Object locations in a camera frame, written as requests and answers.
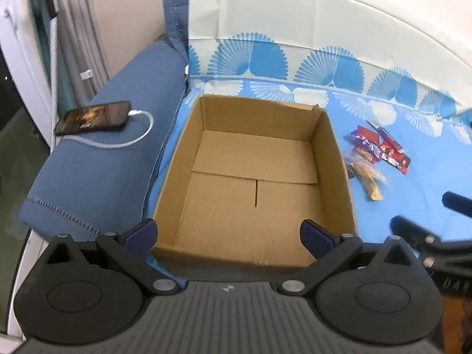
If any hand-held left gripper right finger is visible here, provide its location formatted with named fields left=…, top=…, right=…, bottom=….
left=276, top=219, right=425, bottom=298

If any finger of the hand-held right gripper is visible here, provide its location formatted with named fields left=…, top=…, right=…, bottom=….
left=442, top=191, right=472, bottom=214
left=390, top=214, right=448, bottom=255

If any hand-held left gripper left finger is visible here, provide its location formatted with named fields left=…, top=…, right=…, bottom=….
left=44, top=219, right=181, bottom=296

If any yellow snack packet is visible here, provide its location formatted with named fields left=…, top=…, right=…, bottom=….
left=350, top=162, right=385, bottom=202

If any large red coffee packet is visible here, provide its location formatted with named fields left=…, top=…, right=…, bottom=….
left=380, top=138, right=411, bottom=175

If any purple snack packet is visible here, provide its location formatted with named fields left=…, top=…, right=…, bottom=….
left=350, top=132, right=381, bottom=163

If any brown cardboard box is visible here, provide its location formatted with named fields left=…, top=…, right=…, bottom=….
left=151, top=95, right=360, bottom=270

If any red square snack packet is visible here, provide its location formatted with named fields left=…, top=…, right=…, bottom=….
left=355, top=125, right=380, bottom=142

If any blue fan-print sheet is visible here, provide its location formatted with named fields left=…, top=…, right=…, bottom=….
left=145, top=0, right=472, bottom=292

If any black smartphone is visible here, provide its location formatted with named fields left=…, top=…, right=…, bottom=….
left=54, top=100, right=132, bottom=136

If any teal curtain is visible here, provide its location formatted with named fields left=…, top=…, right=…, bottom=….
left=27, top=0, right=78, bottom=107

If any grey curtain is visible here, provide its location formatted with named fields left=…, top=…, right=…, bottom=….
left=48, top=0, right=113, bottom=100

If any blue fabric cushion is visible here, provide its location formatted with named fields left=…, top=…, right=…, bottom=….
left=162, top=0, right=193, bottom=65

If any white cabinet door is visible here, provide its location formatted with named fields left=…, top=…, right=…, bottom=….
left=0, top=0, right=56, bottom=144

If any white charging cable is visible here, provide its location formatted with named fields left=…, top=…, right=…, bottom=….
left=63, top=109, right=154, bottom=149

